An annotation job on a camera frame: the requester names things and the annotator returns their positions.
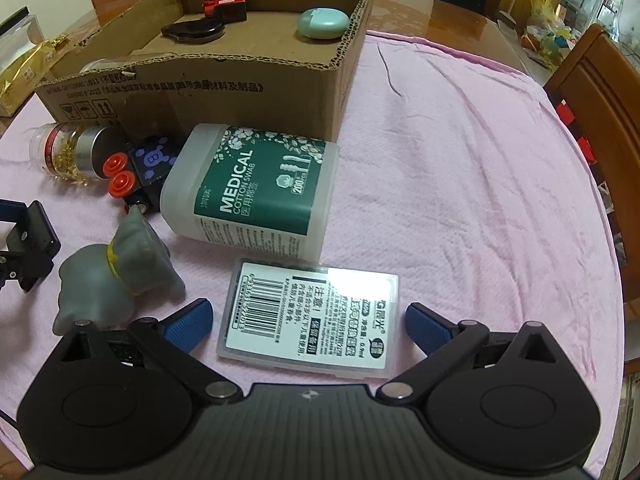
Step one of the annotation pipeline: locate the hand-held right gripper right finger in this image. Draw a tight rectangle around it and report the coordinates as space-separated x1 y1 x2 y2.
375 302 573 408

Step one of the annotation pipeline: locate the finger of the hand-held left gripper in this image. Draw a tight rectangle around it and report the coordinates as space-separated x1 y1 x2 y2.
0 200 62 293
0 201 26 234

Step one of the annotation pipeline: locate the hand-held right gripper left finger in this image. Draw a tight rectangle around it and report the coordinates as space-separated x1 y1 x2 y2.
37 297 246 408

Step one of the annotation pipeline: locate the clear plastic case white label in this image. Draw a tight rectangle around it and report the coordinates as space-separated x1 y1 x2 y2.
216 258 402 381

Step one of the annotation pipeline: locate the clear plastic jar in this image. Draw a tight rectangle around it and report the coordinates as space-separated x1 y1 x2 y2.
80 58 137 77

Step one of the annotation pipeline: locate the brown cardboard box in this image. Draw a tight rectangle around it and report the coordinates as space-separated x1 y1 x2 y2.
34 0 378 144

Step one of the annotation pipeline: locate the red toy train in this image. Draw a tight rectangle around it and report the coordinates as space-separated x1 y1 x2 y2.
201 0 249 24

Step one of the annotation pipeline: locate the mint green oval case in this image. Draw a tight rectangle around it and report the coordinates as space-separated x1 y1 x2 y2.
297 7 350 40

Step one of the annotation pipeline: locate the clear bottle of gold capsules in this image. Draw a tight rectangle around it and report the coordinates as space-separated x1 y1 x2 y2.
30 122 126 181

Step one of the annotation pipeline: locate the grey elephant toy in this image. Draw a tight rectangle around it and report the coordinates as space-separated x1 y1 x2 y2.
52 208 187 337

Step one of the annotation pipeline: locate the gold tissue box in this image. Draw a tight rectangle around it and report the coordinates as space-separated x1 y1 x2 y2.
0 34 71 119

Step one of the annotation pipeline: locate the dark blue red-wheeled toy car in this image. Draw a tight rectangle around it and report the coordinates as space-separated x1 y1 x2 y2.
102 133 180 216

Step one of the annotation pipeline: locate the green label cotton swab box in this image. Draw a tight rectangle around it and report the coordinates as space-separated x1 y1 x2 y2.
160 123 341 263

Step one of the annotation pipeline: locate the pink towel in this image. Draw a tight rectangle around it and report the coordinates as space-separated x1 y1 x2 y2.
0 30 627 461

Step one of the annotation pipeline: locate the clear jar with black lid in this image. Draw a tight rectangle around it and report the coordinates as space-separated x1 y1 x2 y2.
0 6 45 61

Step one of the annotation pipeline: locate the red box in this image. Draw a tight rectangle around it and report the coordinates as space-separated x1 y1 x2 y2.
555 100 601 167

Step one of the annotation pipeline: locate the wooden chair with grooved back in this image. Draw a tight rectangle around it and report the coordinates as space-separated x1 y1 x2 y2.
542 22 640 311

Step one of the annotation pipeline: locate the yellow plastic bag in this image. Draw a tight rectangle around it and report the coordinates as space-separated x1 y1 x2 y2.
525 0 562 32

